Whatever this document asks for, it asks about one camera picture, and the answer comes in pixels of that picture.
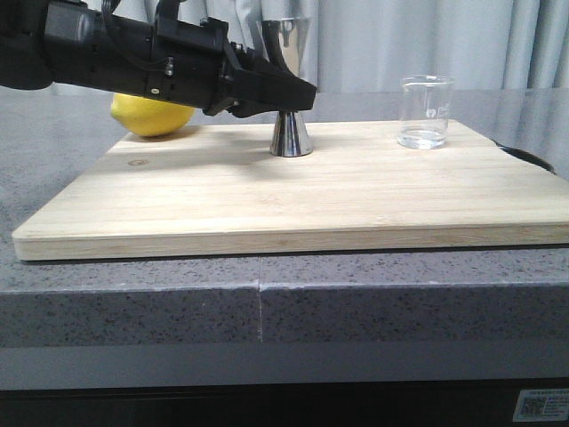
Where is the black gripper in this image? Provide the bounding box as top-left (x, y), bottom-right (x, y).
top-left (44, 1), bottom-right (317, 118)

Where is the silver double jigger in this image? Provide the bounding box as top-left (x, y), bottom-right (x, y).
top-left (270, 18), bottom-right (312, 157)

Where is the clear glass beaker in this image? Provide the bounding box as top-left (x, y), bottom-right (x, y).
top-left (397, 75), bottom-right (454, 150)

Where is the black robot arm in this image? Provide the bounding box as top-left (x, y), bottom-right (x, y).
top-left (1, 1), bottom-right (317, 118)

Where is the grey curtain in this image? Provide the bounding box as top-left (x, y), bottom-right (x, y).
top-left (179, 1), bottom-right (568, 93)

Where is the yellow lemon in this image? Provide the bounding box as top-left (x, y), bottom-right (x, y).
top-left (110, 93), bottom-right (196, 137)

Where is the wooden cutting board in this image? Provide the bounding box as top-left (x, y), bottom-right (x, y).
top-left (12, 121), bottom-right (568, 261)

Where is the white QR code label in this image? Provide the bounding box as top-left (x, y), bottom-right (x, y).
top-left (512, 389), bottom-right (568, 423)

